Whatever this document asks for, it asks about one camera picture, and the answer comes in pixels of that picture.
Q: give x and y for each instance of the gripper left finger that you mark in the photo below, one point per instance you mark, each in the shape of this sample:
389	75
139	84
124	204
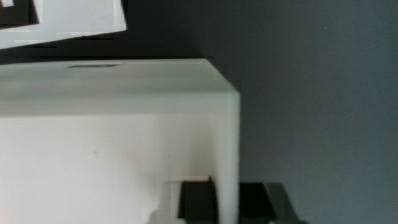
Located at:
187	205

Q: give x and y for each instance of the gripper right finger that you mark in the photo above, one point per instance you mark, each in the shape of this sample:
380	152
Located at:
265	206

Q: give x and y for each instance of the white drawer cabinet box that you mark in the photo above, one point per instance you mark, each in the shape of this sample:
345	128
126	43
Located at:
117	127

